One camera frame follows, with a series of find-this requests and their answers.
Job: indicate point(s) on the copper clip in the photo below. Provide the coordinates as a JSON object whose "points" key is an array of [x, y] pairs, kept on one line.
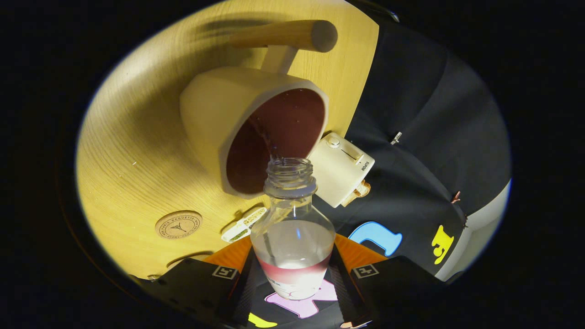
{"points": [[455, 197]]}

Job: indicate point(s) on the toast slice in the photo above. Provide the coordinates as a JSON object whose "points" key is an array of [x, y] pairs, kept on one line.
{"points": [[361, 189]]}

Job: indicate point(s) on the wooden table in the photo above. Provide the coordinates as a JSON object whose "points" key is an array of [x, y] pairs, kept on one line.
{"points": [[128, 160]]}

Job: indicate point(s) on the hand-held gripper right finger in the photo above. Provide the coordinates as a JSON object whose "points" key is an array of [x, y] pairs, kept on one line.
{"points": [[345, 292]]}

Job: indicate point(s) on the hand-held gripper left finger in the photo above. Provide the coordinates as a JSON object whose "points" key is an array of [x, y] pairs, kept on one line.
{"points": [[244, 292]]}

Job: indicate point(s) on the clear plastic juice bottle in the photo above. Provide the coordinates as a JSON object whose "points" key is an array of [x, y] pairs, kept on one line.
{"points": [[292, 246]]}

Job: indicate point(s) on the cream toaster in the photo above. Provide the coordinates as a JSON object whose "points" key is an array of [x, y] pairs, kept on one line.
{"points": [[338, 173]]}

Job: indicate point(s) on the black backdrop cloth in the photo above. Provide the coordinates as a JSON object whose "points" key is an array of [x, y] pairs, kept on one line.
{"points": [[411, 160]]}

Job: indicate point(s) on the round wooden coaster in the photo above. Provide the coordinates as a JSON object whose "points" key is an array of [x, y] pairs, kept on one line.
{"points": [[178, 225]]}

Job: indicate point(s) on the silver metal clip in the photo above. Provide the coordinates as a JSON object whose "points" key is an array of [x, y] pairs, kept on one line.
{"points": [[396, 138]]}

